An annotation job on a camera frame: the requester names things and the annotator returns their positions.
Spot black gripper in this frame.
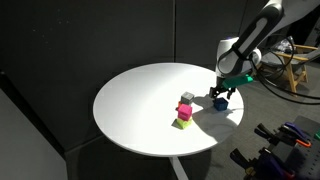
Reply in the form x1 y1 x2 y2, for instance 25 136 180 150
208 83 238 101

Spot blue block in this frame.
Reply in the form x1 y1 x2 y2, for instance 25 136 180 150
213 97 230 112

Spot gray block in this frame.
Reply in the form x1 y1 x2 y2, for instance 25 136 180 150
180 91 196 106

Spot pink block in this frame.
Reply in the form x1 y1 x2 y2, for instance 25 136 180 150
177 104 194 122

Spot yellow-green block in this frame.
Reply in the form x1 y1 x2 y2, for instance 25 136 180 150
175 117 194 131

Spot wooden chair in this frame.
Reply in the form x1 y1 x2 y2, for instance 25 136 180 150
258 43 320 99

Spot clear plastic bag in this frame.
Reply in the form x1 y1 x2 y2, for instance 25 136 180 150
270 35 298 55

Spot purple clamp orange tips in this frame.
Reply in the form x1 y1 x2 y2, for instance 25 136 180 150
279 121 313 148
257 147 298 180

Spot round white table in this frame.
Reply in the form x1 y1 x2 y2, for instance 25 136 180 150
92 62 245 158

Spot white table base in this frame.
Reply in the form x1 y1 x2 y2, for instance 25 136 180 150
168 155 190 180

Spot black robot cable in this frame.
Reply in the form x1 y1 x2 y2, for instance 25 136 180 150
249 34 320 106

